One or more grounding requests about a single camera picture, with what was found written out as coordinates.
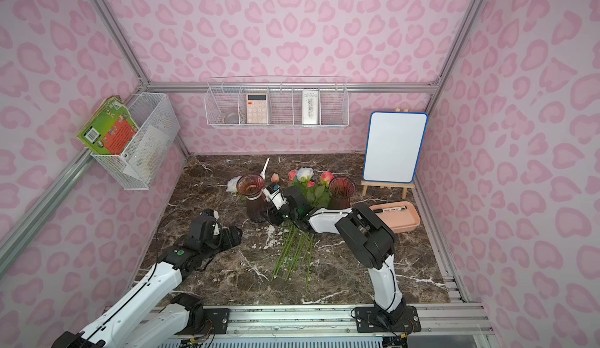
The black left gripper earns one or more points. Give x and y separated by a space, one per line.
230 236

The pink artificial rose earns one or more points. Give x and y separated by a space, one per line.
323 193
292 177

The white artificial rose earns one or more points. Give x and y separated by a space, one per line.
298 246
232 185

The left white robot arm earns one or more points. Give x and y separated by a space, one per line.
122 325

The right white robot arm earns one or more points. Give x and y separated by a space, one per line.
370 240

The right red glass vase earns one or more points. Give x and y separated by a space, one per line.
342 189

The red glass vase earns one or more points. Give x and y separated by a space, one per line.
342 189
251 186

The left red glass vase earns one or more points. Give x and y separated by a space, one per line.
251 186

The black white whiteboard marker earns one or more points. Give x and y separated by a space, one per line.
389 209

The pink plastic tray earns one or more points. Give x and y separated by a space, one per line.
400 221

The white paper booklet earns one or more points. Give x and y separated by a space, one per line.
144 158

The white mesh side basket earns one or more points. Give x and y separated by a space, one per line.
147 109

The white remote control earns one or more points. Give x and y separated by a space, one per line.
310 107

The pink calculator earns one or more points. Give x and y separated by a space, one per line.
257 108

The blue framed whiteboard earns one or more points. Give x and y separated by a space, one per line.
394 146

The green red book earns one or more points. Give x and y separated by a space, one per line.
110 129

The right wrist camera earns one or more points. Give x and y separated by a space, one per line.
274 195

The white wire wall basket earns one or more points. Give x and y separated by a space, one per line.
225 102

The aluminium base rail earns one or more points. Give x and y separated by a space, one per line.
321 325

